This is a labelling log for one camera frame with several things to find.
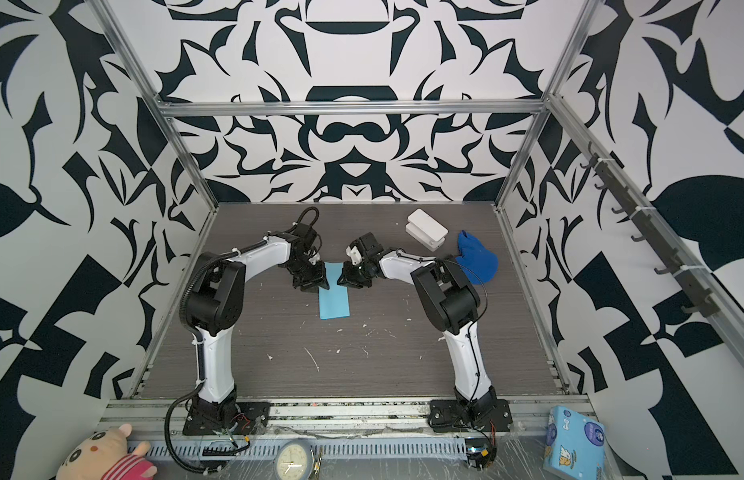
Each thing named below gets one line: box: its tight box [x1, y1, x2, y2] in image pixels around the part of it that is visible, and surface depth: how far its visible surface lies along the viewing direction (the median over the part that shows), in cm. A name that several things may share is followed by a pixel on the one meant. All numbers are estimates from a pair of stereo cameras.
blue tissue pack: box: [544, 406, 606, 480], surface depth 68 cm
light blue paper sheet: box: [318, 262, 350, 320], surface depth 96 cm
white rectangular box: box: [405, 208, 449, 252], surface depth 108 cm
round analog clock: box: [274, 440, 312, 480], surface depth 67 cm
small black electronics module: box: [466, 438, 497, 471], surface depth 73 cm
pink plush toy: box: [56, 423, 158, 480], surface depth 65 cm
